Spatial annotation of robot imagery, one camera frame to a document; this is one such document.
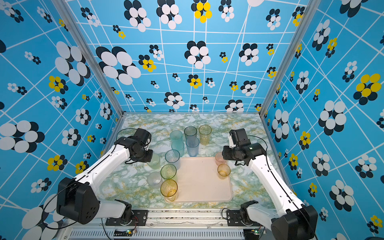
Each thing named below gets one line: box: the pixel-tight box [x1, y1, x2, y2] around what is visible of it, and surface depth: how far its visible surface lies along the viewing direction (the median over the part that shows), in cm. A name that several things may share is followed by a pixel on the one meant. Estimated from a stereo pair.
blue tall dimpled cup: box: [185, 136, 200, 157], surface depth 95 cm
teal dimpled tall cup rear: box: [170, 130, 184, 143], surface depth 98 cm
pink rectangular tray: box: [164, 157, 233, 203], surface depth 87 cm
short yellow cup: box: [217, 163, 231, 180], surface depth 86 cm
